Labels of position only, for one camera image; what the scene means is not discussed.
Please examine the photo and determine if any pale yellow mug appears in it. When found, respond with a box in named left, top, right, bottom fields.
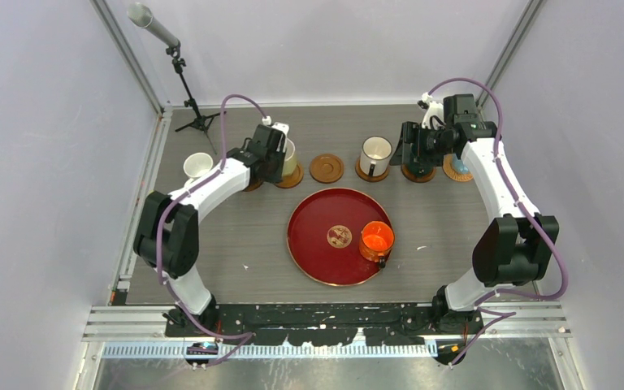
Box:
left=282, top=139, right=298, bottom=178

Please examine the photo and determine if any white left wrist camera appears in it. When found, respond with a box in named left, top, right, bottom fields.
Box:
left=261, top=115, right=290, bottom=137

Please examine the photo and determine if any white ribbed mug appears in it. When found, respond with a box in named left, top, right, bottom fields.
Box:
left=357, top=136, right=392, bottom=181

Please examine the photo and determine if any wooden coaster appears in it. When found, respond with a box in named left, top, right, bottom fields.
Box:
left=275, top=163, right=304, bottom=189
left=244, top=180, right=264, bottom=192
left=401, top=165, right=436, bottom=183
left=309, top=154, right=345, bottom=184
left=354, top=157, right=391, bottom=183

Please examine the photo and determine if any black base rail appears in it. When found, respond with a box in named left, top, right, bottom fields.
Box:
left=162, top=302, right=485, bottom=349

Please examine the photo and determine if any microphone on stand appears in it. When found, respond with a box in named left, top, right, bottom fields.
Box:
left=127, top=2, right=220, bottom=136

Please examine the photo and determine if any red round tray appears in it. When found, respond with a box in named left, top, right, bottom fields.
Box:
left=286, top=188, right=392, bottom=286

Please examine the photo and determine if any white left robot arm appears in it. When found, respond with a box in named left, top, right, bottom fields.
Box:
left=132, top=123, right=289, bottom=336

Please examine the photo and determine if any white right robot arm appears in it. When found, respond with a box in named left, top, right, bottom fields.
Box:
left=390, top=93, right=559, bottom=334

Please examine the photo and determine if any light blue mug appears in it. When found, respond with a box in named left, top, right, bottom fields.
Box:
left=451, top=154, right=470, bottom=175

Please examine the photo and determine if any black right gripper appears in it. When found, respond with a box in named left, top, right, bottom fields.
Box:
left=391, top=121, right=454, bottom=167

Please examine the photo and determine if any woven rattan coaster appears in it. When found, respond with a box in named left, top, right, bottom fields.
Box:
left=442, top=154, right=473, bottom=183

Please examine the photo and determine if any orange mug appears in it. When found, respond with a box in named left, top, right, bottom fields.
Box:
left=359, top=221, right=395, bottom=269

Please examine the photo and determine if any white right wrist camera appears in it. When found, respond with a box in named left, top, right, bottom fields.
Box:
left=418, top=93, right=444, bottom=129

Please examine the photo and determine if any white mug with handle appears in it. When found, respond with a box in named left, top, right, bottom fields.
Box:
left=183, top=152, right=214, bottom=187

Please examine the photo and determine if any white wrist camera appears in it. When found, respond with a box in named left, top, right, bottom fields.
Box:
left=418, top=93, right=444, bottom=129
left=261, top=115, right=290, bottom=137

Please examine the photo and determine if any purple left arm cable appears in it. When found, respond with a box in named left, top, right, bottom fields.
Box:
left=154, top=93, right=273, bottom=370

